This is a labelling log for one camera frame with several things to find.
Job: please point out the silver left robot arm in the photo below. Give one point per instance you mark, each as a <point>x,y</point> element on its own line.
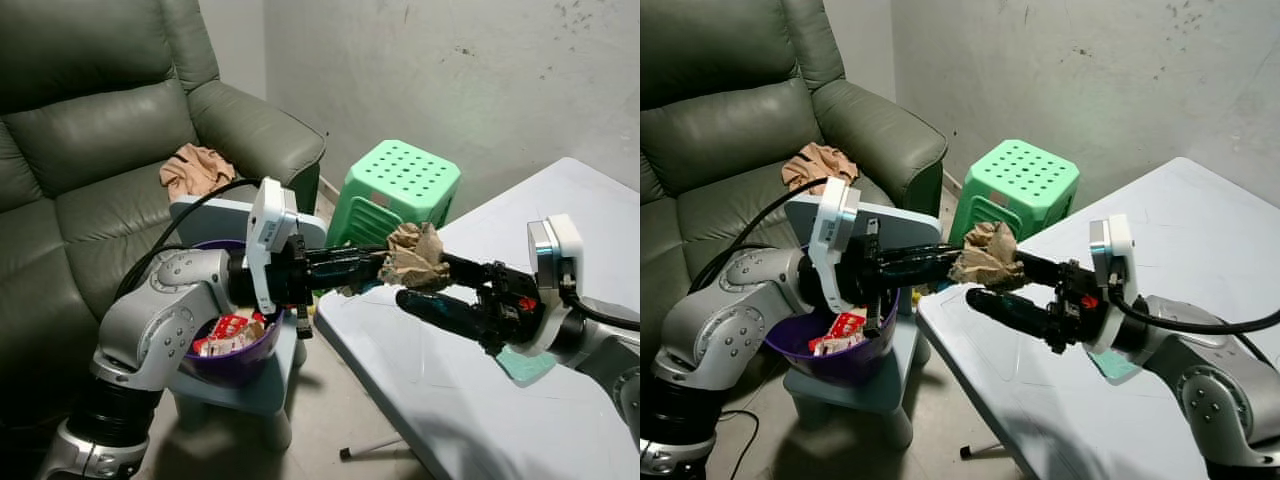
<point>150,320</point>
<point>720,320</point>

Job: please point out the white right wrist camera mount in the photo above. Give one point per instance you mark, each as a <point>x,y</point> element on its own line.
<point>1115,250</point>
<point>555,250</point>

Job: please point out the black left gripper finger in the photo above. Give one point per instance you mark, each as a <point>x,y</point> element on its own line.
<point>345,280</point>
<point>345,257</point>
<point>920,278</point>
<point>920,255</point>

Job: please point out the red white snack wrapper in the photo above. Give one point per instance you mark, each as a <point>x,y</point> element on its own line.
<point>228,330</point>
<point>842,330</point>

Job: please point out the green plastic stool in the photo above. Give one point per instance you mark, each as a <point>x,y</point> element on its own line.
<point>1020,180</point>
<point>400,185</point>

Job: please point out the brown paper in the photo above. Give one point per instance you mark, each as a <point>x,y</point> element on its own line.
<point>412,258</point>
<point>985,258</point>

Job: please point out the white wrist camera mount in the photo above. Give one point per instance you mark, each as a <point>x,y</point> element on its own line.
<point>555,250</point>
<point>1115,250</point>
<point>830,225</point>
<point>268,225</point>

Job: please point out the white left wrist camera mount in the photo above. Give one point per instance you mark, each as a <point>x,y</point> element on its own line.
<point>830,225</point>
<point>268,225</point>

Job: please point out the light blue plastic stool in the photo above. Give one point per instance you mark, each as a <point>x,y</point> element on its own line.
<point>215,215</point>
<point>900,222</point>

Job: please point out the beige crumpled cloth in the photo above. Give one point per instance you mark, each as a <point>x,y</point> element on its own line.
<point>195,170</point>
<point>818,165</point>

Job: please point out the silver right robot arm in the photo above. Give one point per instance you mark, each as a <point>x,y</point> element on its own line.
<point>610,365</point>
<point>1200,385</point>

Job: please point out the teal cloth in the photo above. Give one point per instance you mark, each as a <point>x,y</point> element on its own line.
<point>1110,365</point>
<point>525,368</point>

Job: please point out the green leather sofa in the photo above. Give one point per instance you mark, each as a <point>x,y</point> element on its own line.
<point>730,120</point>
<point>90,130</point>

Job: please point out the purple plastic rubbish bowl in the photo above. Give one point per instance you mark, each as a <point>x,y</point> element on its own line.
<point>235,368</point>
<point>840,368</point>

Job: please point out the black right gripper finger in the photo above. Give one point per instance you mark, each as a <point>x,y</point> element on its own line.
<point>1010,312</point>
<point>470,273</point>
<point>440,312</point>
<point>1040,270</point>

